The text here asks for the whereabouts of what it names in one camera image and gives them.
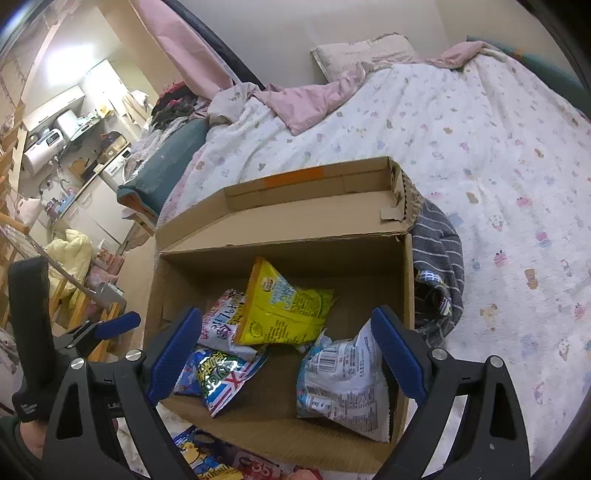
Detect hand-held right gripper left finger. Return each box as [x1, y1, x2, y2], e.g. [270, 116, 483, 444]
[41, 307, 202, 480]

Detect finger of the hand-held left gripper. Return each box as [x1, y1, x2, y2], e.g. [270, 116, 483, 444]
[55, 311, 141, 350]

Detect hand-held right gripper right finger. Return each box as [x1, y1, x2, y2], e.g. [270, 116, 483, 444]
[372, 305, 532, 480]

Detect white silvery snack packet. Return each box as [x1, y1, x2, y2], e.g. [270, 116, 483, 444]
[295, 318, 393, 443]

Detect blue snack packet yellow figure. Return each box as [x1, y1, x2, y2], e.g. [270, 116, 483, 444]
[172, 425, 245, 480]

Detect pink snack packet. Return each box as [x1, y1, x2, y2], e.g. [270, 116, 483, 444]
[231, 447, 298, 480]

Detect brown cardboard box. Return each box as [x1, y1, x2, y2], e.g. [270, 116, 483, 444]
[143, 156, 423, 475]

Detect person's left forearm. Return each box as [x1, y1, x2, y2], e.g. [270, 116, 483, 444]
[0, 413, 47, 480]

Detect blue flag-print snack packet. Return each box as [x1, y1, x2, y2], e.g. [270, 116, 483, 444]
[174, 346, 271, 418]

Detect white and red snack packet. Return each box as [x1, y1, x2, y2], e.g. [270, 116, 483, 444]
[199, 290, 259, 361]

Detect pale yellow cloth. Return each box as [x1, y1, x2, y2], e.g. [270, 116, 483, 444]
[46, 229, 93, 296]

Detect grey striped cloth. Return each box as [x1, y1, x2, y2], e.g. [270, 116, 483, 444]
[406, 196, 465, 347]

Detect white kitchen counter cabinet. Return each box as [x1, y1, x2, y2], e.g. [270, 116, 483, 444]
[44, 138, 134, 245]

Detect white water heater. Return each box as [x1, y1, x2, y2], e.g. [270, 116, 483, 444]
[23, 136, 65, 176]

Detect wooden shelf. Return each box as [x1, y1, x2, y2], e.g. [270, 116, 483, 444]
[0, 99, 27, 232]

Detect teal mattress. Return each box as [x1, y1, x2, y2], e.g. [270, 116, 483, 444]
[117, 119, 211, 217]

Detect white kitchen appliance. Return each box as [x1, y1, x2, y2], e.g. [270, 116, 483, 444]
[55, 111, 80, 139]

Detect white printed blanket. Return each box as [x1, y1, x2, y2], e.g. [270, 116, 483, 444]
[159, 44, 591, 472]

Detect pile of dark clothes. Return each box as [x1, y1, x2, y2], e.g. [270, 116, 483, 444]
[150, 80, 218, 132]

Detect pink duvet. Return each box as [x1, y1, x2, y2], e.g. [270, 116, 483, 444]
[208, 41, 497, 136]

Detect black curved pole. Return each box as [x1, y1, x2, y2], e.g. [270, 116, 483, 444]
[164, 0, 266, 90]

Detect pink curtain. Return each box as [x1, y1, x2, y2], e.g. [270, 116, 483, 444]
[131, 0, 236, 90]

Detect pale pillow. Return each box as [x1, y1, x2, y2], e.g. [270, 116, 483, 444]
[311, 33, 419, 84]

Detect grey pole handle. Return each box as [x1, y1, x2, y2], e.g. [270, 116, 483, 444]
[28, 233, 126, 306]

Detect white wall cabinet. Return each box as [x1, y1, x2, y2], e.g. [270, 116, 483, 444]
[23, 85, 86, 132]

